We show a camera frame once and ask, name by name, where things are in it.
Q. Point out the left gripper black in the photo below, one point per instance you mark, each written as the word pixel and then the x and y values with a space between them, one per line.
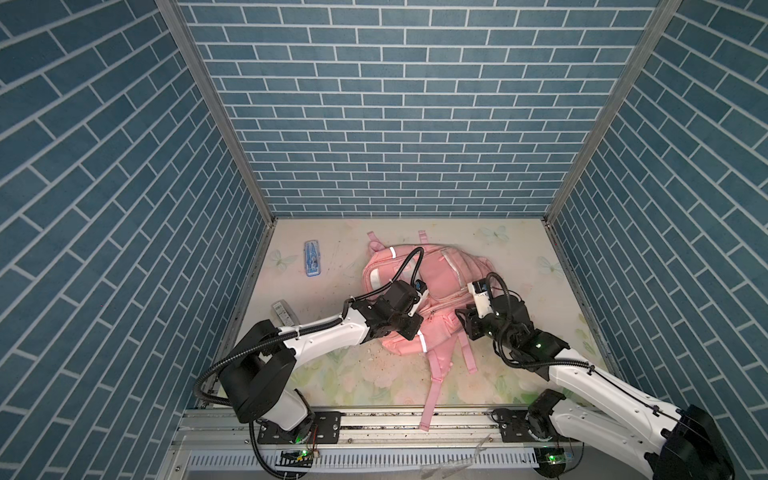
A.
pixel 417 320

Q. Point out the pink student backpack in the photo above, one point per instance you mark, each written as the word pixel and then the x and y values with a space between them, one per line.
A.
pixel 447 272

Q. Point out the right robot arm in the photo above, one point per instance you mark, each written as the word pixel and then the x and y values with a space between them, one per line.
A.
pixel 586 403

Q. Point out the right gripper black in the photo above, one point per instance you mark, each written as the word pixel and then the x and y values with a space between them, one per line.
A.
pixel 470 320

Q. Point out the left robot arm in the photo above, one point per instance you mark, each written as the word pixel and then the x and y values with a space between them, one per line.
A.
pixel 256 372

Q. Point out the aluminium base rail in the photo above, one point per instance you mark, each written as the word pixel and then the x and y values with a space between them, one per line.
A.
pixel 351 440

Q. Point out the blue clear pencil case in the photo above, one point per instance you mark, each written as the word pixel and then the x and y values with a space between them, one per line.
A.
pixel 312 258

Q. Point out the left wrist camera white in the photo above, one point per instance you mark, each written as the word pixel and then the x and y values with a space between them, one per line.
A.
pixel 422 290

